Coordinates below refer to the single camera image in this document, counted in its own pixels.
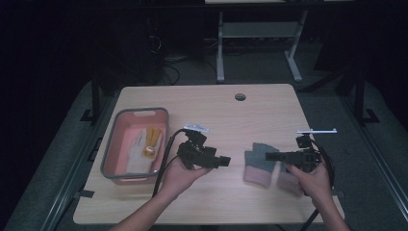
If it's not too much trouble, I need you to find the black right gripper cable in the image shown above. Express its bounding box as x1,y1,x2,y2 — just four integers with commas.
299,138,337,231

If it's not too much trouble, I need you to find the pink basin with grey rim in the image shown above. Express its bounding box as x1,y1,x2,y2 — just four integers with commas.
99,107,170,186

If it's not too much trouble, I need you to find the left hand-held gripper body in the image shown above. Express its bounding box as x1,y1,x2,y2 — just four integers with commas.
177,124,217,170

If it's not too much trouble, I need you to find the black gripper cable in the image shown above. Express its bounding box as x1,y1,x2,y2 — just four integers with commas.
151,128,188,197
299,138,337,231

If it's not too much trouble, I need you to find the white metal desk frame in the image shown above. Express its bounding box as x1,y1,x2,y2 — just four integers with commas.
204,0,310,84

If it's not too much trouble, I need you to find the person's right hand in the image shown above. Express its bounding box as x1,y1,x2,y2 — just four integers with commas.
286,159,335,206

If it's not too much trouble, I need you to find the black metal stand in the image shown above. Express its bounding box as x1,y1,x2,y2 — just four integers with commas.
80,68,101,123
352,66,380,125

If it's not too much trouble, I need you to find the beige glove with orange animal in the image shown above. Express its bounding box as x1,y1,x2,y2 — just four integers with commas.
129,127,164,162

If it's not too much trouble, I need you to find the person's left hand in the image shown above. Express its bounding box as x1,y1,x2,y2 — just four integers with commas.
159,157,213,201

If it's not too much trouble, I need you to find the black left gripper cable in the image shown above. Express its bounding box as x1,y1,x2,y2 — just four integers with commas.
151,128,188,197

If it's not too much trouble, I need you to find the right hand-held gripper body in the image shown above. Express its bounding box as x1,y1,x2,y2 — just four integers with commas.
290,128,338,173

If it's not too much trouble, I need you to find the bundle of floor cables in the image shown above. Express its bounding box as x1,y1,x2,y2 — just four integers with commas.
156,54,182,86

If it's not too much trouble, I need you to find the grey glove with pink cuff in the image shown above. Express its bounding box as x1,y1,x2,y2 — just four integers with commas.
276,162,305,197
242,141,280,188

